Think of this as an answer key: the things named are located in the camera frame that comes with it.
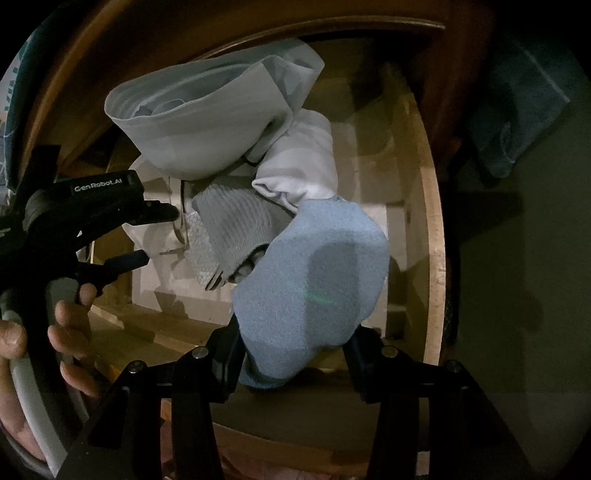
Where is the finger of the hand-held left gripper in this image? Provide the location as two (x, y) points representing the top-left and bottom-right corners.
(78, 249), (151, 288)
(124, 200), (181, 227)

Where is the large light grey underwear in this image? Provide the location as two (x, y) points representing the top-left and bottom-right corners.
(104, 39), (325, 182)

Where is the wooden drawer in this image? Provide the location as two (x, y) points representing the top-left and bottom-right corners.
(88, 39), (446, 478)

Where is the light blue sock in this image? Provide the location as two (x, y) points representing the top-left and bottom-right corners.
(231, 196), (391, 388)

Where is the person's left hand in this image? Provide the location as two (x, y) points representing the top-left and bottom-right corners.
(0, 282), (102, 462)

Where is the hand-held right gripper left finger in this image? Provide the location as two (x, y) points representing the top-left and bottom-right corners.
(58, 316), (245, 480)

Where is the grey ribbed garment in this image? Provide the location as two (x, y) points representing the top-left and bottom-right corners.
(185, 185), (278, 291)

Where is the white strapped bra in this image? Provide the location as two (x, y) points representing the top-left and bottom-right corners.
(124, 156), (195, 259)

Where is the dark checked cloth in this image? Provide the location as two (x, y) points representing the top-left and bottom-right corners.
(442, 277), (460, 352)

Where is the brown wooden dresser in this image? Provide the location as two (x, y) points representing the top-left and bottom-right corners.
(18, 0), (462, 185)

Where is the teal printed cloth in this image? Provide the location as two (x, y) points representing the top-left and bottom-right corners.
(0, 18), (51, 190)

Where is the teal towel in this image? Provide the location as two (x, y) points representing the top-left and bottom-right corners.
(468, 41), (573, 180)

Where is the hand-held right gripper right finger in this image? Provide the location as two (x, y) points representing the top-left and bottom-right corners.
(342, 328), (536, 480)

